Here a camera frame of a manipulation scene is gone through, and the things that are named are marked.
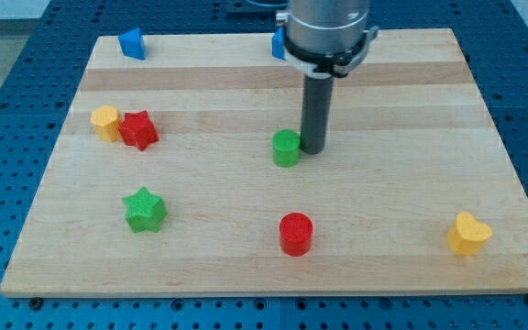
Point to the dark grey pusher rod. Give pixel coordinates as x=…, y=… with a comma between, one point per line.
x=316, y=101

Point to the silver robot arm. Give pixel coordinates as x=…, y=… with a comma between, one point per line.
x=324, y=40

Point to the blue triangle block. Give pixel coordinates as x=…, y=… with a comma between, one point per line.
x=132, y=44

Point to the yellow hexagon block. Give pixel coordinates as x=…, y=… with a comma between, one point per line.
x=105, y=121

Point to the green cylinder block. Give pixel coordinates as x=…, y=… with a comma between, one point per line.
x=286, y=150

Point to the blue cube block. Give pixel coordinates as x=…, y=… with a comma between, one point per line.
x=277, y=44

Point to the red cylinder block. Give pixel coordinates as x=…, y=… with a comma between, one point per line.
x=295, y=234

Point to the wooden board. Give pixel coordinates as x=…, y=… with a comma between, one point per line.
x=410, y=144

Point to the red star block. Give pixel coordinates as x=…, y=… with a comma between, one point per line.
x=138, y=130

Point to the yellow heart block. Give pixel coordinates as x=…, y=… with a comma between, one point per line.
x=467, y=235

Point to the green star block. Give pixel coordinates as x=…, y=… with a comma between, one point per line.
x=145, y=211

